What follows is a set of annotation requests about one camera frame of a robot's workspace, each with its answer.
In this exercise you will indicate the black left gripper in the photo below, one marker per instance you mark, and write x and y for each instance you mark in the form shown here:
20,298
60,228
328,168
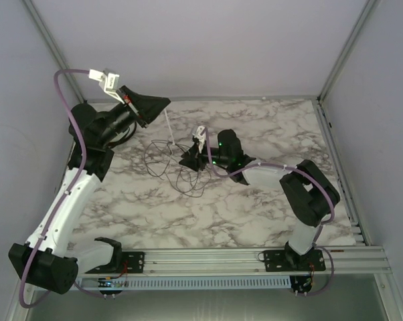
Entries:
146,108

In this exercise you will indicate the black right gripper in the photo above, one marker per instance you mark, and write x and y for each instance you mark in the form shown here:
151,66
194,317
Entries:
193,158

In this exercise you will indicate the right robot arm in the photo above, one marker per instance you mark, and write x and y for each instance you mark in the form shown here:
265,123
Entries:
310,194

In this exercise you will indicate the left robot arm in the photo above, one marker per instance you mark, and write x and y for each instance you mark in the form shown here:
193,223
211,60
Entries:
43,260

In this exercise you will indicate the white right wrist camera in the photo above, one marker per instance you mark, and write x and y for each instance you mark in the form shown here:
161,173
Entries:
199,136

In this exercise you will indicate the aluminium back rail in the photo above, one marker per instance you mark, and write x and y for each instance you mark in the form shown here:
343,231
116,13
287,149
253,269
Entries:
219,98

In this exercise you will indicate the aluminium rail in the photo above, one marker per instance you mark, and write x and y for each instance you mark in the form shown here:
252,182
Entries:
258,261
219,98

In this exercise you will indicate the aluminium front rail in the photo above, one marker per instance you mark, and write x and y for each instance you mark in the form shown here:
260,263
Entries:
258,261

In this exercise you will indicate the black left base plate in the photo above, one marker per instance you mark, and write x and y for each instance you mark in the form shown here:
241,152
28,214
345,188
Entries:
130,262

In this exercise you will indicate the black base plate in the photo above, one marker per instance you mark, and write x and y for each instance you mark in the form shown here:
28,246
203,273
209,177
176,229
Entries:
282,260
130,262

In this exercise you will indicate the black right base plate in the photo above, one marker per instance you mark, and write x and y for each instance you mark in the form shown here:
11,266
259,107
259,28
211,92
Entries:
282,260

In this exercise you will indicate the grey slotted cable duct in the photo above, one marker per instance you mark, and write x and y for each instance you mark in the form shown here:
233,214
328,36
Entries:
186,283

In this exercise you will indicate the aluminium frame post right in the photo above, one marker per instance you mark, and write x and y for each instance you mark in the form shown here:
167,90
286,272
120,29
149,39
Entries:
349,45

